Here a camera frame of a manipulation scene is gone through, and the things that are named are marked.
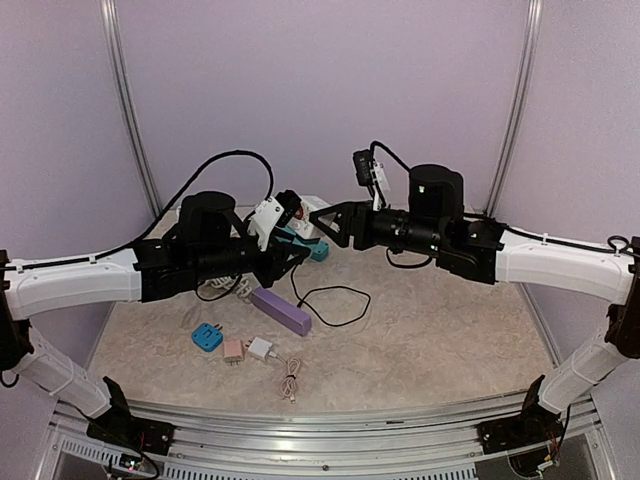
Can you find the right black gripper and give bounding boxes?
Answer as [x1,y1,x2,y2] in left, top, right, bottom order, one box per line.
[309,199,446,258]

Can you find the white cube socket with sticker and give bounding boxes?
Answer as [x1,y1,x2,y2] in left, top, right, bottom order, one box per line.
[288,195,330,240]

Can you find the purple rectangular power block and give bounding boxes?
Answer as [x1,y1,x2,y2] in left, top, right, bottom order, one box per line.
[250,288,312,337]

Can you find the white usb charger plug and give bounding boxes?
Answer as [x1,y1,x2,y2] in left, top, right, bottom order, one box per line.
[247,337,273,361]

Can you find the pink plug adapter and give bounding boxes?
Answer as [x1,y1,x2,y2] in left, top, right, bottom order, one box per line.
[222,339,245,366]

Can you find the blue plug adapter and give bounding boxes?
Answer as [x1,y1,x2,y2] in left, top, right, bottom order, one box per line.
[191,323,224,353]

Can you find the pink white usb cable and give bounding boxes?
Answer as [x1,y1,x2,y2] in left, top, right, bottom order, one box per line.
[267,349,304,404]

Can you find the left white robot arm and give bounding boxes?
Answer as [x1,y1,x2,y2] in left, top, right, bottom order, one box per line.
[1,190,309,445]

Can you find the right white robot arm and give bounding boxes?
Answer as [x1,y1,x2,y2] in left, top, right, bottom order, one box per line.
[310,164,639,444]

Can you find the teal rectangular power block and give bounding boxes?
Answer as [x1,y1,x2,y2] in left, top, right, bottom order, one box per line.
[307,240,329,262]

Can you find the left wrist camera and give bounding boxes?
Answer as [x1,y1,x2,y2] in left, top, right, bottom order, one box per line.
[247,189,302,252]

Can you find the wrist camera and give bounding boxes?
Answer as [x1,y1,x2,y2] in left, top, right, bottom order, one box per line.
[352,150,390,211]
[247,189,302,252]

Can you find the thin black cable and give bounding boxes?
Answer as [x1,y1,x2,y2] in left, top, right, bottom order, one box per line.
[289,269,372,329]

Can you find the white coiled cable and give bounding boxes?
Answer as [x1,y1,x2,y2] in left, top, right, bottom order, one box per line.
[199,274,256,302]

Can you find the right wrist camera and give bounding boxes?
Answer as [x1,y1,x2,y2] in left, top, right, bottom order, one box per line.
[352,150,390,211]

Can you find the right aluminium corner post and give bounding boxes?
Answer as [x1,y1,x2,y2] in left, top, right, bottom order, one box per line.
[483,0,544,216]

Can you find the aluminium corner post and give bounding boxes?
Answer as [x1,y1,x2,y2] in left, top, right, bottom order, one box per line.
[483,0,544,216]
[99,0,162,217]

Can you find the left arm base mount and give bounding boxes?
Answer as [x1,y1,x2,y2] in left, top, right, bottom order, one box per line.
[87,377,176,456]

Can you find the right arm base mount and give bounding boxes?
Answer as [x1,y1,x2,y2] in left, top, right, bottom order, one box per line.
[476,375,564,454]

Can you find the left aluminium corner post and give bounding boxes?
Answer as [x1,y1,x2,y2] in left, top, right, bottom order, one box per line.
[99,0,162,217]

